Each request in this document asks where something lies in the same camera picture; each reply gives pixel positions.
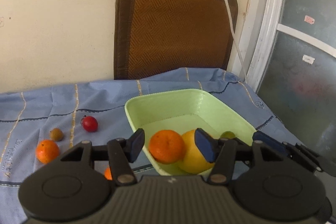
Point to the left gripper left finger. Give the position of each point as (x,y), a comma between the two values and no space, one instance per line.
(122,152)

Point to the small brown fruit back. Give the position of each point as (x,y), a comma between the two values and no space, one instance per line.
(56,134)

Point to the white framed glass door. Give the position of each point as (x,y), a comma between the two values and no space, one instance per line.
(293,68)

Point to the blue tablecloth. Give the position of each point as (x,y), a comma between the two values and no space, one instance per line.
(28,117)

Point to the brown woven chair mat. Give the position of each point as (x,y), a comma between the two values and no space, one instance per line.
(156,36)

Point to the light green plastic basket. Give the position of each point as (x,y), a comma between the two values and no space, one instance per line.
(182,111)

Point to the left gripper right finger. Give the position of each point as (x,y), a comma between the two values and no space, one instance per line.
(221,152)

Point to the small orange tomato middle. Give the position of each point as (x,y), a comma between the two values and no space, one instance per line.
(107,174)

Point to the red tomato far back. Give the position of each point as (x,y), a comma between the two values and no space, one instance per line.
(89,124)

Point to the large yellow grapefruit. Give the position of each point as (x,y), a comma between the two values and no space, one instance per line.
(193,161)

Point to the orange tangerine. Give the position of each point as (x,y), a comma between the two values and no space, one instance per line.
(167,147)
(46,151)

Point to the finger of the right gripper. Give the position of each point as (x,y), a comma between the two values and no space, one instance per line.
(299,153)

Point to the green tomato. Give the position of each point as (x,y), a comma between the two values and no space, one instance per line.
(228,135)

